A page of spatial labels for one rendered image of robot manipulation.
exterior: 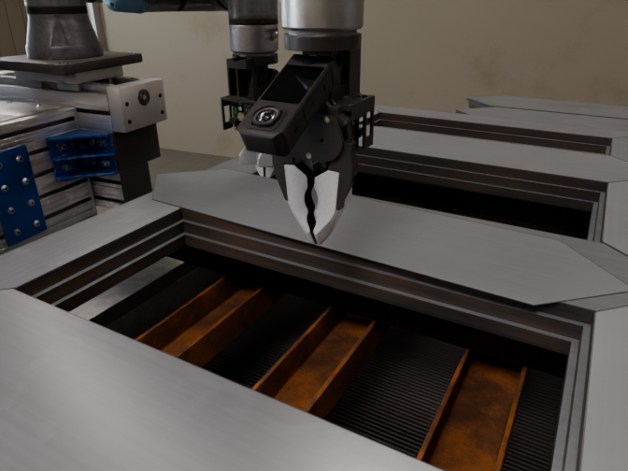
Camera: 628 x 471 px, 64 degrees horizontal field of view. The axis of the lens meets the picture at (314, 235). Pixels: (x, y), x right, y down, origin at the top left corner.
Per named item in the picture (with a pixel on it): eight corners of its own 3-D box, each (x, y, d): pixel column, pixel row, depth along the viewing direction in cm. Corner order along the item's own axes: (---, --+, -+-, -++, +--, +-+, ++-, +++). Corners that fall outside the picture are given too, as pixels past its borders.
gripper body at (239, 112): (221, 134, 82) (215, 55, 77) (252, 122, 89) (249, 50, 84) (260, 139, 79) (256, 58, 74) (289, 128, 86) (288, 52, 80)
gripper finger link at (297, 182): (335, 227, 59) (336, 149, 55) (311, 248, 54) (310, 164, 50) (312, 222, 60) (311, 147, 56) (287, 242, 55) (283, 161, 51)
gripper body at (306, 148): (375, 150, 55) (380, 30, 49) (341, 174, 48) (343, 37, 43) (313, 142, 58) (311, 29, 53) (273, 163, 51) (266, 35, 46)
